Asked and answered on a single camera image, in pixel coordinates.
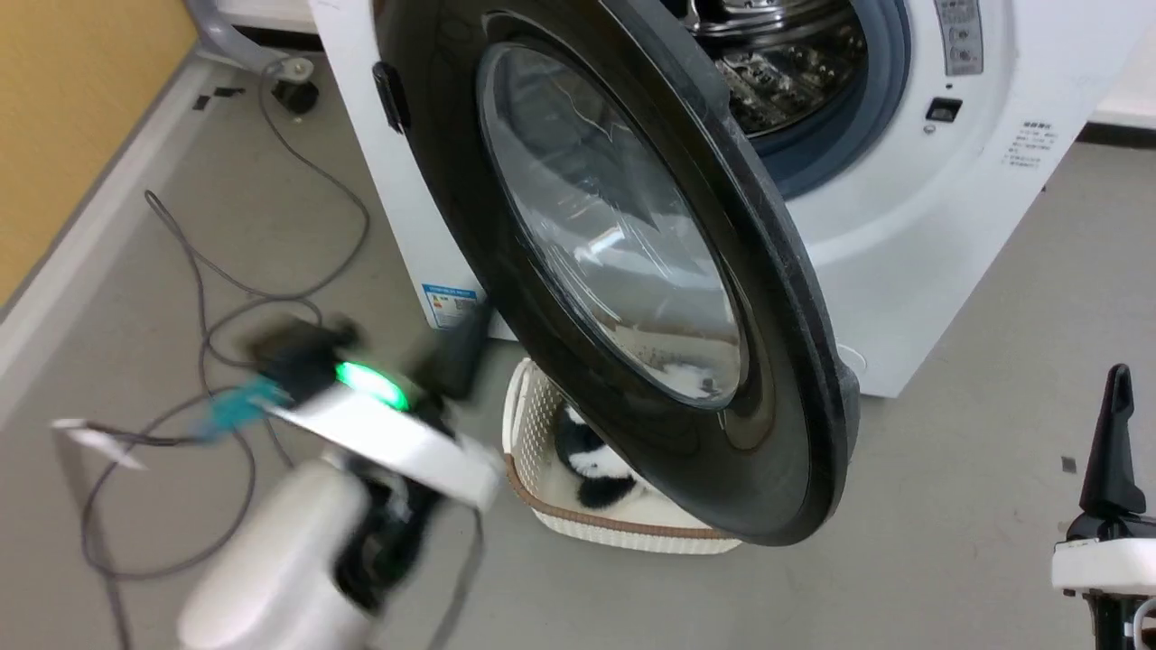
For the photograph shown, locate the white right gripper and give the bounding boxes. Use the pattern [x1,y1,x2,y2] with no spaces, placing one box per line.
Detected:
[1051,363,1156,598]

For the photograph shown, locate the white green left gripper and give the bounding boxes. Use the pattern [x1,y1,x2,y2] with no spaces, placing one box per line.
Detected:
[247,301,504,508]

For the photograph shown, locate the black door latch hook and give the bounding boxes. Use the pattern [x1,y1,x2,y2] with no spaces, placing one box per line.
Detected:
[373,61,412,135]

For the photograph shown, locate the white front-load washing machine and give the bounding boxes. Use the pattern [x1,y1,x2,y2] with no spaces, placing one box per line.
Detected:
[307,0,1156,399]

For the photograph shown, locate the black round washer door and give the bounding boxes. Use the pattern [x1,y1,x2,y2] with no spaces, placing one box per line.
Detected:
[372,0,862,548]

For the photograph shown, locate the white woven laundry basket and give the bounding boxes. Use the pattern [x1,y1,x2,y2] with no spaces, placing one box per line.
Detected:
[502,357,742,554]

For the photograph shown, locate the black and white panda plush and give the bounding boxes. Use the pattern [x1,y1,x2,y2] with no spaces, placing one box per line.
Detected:
[553,406,653,509]

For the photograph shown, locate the black caster wheel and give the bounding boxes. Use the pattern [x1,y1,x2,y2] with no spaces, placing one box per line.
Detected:
[273,79,321,116]

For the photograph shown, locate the printed text sticker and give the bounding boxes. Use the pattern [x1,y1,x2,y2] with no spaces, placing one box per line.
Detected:
[1001,119,1059,169]

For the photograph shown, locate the blue cable connector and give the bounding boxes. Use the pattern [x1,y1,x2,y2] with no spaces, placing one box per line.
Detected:
[200,377,283,440]

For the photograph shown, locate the thin dark floor cable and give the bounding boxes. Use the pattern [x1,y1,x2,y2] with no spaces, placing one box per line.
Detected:
[144,61,372,303]

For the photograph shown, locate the thin black left gripper cable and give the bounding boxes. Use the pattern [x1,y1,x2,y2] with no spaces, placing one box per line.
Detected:
[423,506,487,650]

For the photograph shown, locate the white cable tag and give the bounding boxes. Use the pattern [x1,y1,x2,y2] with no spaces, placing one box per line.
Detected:
[52,419,147,472]

